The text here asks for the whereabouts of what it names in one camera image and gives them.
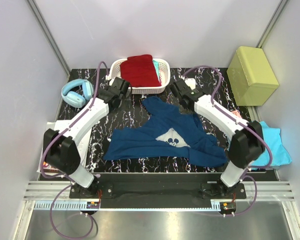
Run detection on navy blue t shirt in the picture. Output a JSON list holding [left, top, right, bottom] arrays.
[[103, 96, 227, 168]]

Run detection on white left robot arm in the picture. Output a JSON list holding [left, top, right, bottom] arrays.
[[40, 77, 132, 198]]

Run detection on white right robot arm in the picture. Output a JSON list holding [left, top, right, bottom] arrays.
[[169, 80, 265, 199]]

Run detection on white plastic basket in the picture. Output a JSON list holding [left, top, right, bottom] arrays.
[[106, 58, 171, 95]]

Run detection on folded red t shirt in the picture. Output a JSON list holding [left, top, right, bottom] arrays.
[[120, 54, 161, 88]]

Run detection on light blue headphones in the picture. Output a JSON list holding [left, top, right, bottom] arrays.
[[61, 78, 94, 108]]

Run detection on folded teal t shirt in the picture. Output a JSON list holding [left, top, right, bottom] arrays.
[[152, 59, 161, 84]]

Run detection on pink cube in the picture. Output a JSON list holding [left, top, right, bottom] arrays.
[[231, 110, 242, 118]]

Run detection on yellow-green box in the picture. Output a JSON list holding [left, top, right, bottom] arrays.
[[227, 46, 279, 107]]

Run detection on Roald Dahl book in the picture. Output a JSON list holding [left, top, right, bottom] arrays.
[[42, 161, 60, 175]]

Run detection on cyan t shirt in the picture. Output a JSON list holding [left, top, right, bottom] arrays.
[[260, 121, 292, 167]]

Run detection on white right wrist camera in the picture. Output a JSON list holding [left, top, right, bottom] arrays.
[[184, 78, 196, 90]]

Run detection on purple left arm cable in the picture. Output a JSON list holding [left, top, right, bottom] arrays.
[[39, 61, 110, 239]]

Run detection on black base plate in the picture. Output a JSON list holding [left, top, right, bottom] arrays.
[[69, 172, 247, 200]]

